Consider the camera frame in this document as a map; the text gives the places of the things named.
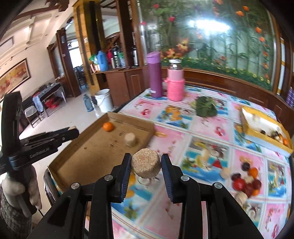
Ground small orange mandarin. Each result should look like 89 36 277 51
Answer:
103 122 115 132

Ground round beige rice cake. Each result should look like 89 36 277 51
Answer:
131 148 161 179

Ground red cherry tomato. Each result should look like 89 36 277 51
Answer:
232 178 246 191

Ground gloved left hand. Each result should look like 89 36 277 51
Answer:
2 166 42 218

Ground blue water bottle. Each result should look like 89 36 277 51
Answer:
83 94 94 112

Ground cardboard tray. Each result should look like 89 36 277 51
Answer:
48 112 155 192

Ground white plastic bucket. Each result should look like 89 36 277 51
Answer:
95 89 114 113

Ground dark side table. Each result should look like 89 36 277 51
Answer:
32 83 67 117

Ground fruit print tablecloth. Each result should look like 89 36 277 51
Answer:
113 86 292 238

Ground dark plum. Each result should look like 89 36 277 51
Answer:
241 162 251 171

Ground orange mandarin rear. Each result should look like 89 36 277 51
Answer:
247 167 259 179

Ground blue kettle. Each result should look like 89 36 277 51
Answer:
97 50 108 72

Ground green leafy vegetable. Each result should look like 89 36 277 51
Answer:
190 96 217 118

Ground yellow silver long box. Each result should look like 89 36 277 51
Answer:
240 106 293 157

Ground purple thermos bottle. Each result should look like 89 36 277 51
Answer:
146 51 163 98

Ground pink sleeved jar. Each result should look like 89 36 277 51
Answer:
165 59 185 101

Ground purple spray cans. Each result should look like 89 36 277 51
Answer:
286 87 294 108

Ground framed wall painting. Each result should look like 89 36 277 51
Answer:
0 59 31 101

